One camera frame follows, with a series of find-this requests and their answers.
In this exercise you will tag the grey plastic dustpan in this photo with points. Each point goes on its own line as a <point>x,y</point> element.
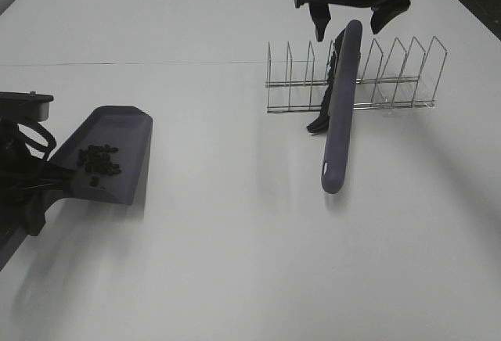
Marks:
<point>125,127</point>

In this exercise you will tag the grey hand brush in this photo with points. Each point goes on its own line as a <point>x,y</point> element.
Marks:
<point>337,106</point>

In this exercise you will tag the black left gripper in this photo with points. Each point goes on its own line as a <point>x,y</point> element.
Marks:
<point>30,183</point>

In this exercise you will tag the pile of coffee beans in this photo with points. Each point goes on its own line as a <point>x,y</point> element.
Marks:
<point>96,161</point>

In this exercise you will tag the metal wire rack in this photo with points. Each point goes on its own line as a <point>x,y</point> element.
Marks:
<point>397,76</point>

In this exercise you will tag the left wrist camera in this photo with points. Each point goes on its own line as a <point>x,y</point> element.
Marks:
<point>31,106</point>

